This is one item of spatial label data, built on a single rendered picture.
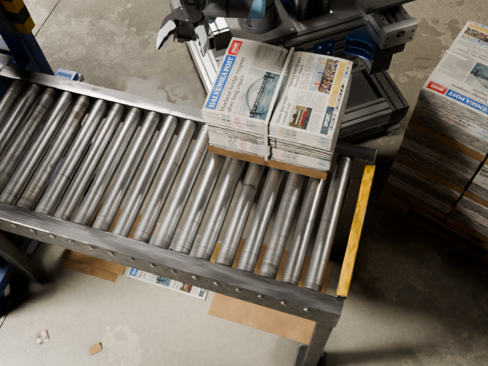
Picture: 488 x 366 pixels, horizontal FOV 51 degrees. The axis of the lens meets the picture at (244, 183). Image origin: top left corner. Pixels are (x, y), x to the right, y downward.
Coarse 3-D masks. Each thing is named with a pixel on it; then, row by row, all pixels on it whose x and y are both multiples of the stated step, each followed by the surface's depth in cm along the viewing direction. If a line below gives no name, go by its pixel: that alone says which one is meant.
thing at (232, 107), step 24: (240, 48) 154; (264, 48) 154; (240, 72) 150; (264, 72) 150; (216, 96) 146; (240, 96) 145; (216, 120) 146; (240, 120) 143; (216, 144) 158; (240, 144) 155
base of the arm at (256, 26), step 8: (272, 8) 182; (264, 16) 182; (272, 16) 184; (240, 24) 187; (248, 24) 185; (256, 24) 183; (264, 24) 183; (272, 24) 185; (248, 32) 187; (256, 32) 186; (264, 32) 186
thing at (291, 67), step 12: (276, 72) 150; (288, 72) 149; (276, 84) 147; (288, 84) 147; (264, 96) 145; (264, 108) 143; (276, 108) 143; (264, 120) 142; (276, 120) 141; (276, 132) 143; (276, 144) 148; (276, 156) 154
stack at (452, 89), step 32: (480, 32) 181; (448, 64) 175; (480, 64) 174; (448, 96) 168; (480, 96) 167; (448, 128) 178; (480, 128) 168; (416, 160) 202; (448, 160) 190; (384, 192) 232; (416, 192) 218; (448, 192) 206; (480, 192) 194; (448, 224) 222; (480, 224) 208; (480, 256) 225
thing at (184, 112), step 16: (32, 80) 182; (48, 80) 182; (64, 80) 182; (96, 96) 177; (112, 96) 177; (128, 96) 177; (128, 112) 179; (144, 112) 176; (160, 112) 173; (176, 112) 173; (192, 112) 172; (336, 144) 164; (352, 144) 164; (352, 160) 163; (368, 160) 161; (352, 176) 171
